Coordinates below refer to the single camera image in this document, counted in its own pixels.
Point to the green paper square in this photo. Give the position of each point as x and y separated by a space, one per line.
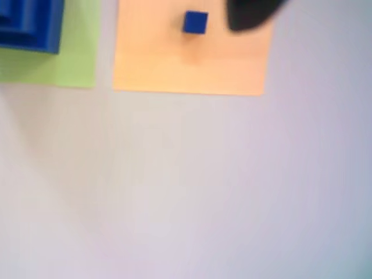
78 58

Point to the orange paper square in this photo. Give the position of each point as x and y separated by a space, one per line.
174 64

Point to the tiny blue cube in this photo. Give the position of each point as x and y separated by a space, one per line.
195 22

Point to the large blue cube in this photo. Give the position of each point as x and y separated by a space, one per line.
53 29

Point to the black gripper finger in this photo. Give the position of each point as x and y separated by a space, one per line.
250 13

